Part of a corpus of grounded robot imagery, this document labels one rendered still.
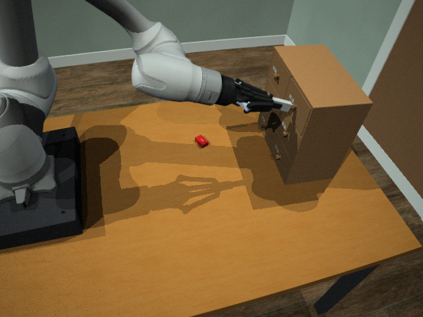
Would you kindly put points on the dark brown drawer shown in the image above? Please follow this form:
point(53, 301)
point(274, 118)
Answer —
point(290, 135)
point(279, 75)
point(267, 126)
point(275, 114)
point(279, 151)
point(301, 109)

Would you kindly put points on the small red block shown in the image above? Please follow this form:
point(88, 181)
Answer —
point(201, 141)

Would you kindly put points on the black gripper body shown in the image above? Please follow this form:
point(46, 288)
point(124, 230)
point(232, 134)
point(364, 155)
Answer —
point(228, 94)

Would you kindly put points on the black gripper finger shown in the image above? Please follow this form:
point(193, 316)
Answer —
point(262, 104)
point(254, 90)

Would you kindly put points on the small brown chest of drawers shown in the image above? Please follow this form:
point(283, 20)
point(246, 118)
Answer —
point(339, 108)

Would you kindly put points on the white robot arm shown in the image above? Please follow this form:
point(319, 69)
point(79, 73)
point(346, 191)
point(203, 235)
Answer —
point(28, 88)

